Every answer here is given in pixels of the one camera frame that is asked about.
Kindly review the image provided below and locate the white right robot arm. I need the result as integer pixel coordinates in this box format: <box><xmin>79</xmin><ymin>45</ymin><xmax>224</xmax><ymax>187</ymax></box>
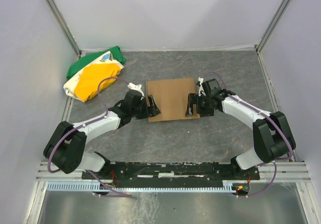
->
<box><xmin>186</xmin><ymin>91</ymin><xmax>296</xmax><ymax>170</ymax></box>

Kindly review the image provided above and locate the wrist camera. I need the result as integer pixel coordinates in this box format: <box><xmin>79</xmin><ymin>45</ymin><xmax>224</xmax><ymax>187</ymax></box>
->
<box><xmin>127</xmin><ymin>82</ymin><xmax>144</xmax><ymax>97</ymax></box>
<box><xmin>197</xmin><ymin>77</ymin><xmax>222</xmax><ymax>98</ymax></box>

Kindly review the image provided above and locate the brown cardboard box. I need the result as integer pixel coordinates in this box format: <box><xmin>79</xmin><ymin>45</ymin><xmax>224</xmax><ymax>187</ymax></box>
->
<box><xmin>146</xmin><ymin>78</ymin><xmax>200</xmax><ymax>122</ymax></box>

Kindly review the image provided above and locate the light blue slotted cable duct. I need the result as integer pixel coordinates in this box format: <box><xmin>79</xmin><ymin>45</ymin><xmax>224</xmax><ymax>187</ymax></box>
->
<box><xmin>47</xmin><ymin>181</ymin><xmax>236</xmax><ymax>193</ymax></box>

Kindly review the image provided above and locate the green yellow white cloth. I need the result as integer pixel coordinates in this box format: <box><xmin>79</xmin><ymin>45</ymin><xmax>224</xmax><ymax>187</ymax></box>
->
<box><xmin>63</xmin><ymin>46</ymin><xmax>126</xmax><ymax>102</ymax></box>

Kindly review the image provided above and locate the aluminium frame rail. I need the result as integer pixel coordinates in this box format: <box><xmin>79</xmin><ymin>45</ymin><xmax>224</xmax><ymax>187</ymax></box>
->
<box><xmin>35</xmin><ymin>161</ymin><xmax>313</xmax><ymax>184</ymax></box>

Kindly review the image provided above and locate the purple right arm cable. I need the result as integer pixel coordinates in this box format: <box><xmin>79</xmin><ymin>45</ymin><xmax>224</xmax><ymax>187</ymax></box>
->
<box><xmin>204</xmin><ymin>72</ymin><xmax>294</xmax><ymax>197</ymax></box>

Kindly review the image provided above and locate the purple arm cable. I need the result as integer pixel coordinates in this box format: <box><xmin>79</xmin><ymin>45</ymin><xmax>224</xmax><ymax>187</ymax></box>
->
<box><xmin>47</xmin><ymin>77</ymin><xmax>137</xmax><ymax>197</ymax></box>
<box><xmin>204</xmin><ymin>72</ymin><xmax>294</xmax><ymax>197</ymax></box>

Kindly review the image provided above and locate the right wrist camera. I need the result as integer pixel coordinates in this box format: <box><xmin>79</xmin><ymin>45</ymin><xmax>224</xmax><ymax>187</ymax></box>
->
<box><xmin>197</xmin><ymin>77</ymin><xmax>222</xmax><ymax>98</ymax></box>

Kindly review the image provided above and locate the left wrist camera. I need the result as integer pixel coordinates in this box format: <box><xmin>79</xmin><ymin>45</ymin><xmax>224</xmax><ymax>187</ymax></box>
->
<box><xmin>127</xmin><ymin>82</ymin><xmax>144</xmax><ymax>97</ymax></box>

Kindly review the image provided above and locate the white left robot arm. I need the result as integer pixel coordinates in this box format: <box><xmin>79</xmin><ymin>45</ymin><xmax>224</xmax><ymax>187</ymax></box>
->
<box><xmin>43</xmin><ymin>90</ymin><xmax>161</xmax><ymax>174</ymax></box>

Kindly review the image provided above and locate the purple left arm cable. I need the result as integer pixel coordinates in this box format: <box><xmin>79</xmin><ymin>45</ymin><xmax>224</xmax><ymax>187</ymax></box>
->
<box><xmin>47</xmin><ymin>77</ymin><xmax>137</xmax><ymax>197</ymax></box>

